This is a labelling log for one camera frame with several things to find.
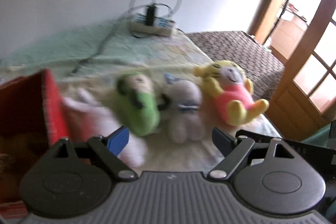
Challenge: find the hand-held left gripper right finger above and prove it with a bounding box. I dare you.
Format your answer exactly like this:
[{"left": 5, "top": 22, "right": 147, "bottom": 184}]
[{"left": 208, "top": 127, "right": 298, "bottom": 183}]

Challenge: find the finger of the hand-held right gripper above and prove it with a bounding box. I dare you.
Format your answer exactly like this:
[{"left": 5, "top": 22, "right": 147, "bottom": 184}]
[{"left": 235, "top": 130, "right": 283, "bottom": 149}]

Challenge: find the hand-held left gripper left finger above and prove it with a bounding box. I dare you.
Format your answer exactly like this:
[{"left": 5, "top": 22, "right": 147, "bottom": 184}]
[{"left": 49, "top": 126, "right": 138, "bottom": 182}]

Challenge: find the green plush toy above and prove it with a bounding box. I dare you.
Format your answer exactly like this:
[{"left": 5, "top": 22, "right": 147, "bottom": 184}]
[{"left": 112, "top": 74, "right": 172, "bottom": 137}]

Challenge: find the red box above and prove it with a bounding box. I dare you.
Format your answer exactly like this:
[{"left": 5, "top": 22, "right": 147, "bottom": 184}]
[{"left": 0, "top": 69, "right": 70, "bottom": 204}]

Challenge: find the teal object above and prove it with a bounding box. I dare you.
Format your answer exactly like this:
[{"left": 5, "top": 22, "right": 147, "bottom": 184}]
[{"left": 302, "top": 123, "right": 336, "bottom": 146}]

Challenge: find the pink white plush toy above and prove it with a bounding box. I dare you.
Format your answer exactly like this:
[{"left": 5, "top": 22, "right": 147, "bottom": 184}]
[{"left": 62, "top": 88, "right": 148, "bottom": 168}]

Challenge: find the yellow tiger plush toy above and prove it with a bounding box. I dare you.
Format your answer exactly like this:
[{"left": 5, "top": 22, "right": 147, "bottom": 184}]
[{"left": 192, "top": 60, "right": 270, "bottom": 127}]

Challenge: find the grey plush toy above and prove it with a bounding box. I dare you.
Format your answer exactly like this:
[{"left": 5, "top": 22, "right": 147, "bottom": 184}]
[{"left": 160, "top": 72, "right": 207, "bottom": 145}]

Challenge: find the wooden door with glass panes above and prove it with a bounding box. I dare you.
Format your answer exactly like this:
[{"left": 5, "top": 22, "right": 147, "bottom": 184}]
[{"left": 268, "top": 0, "right": 336, "bottom": 133}]

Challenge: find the brown woven mat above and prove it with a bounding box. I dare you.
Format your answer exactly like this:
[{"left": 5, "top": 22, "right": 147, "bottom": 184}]
[{"left": 185, "top": 30, "right": 286, "bottom": 102}]

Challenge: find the pale green printed quilt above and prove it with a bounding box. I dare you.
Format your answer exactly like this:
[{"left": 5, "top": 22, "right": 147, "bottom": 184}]
[{"left": 0, "top": 21, "right": 283, "bottom": 170}]

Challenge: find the white power strip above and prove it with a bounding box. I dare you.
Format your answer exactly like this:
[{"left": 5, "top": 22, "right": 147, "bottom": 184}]
[{"left": 128, "top": 13, "right": 177, "bottom": 37}]

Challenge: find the black plug adapter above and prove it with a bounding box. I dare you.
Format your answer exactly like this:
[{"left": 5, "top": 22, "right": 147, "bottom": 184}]
[{"left": 144, "top": 3, "right": 158, "bottom": 26}]

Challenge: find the black cable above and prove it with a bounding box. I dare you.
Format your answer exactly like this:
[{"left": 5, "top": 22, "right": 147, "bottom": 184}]
[{"left": 69, "top": 14, "right": 137, "bottom": 75}]

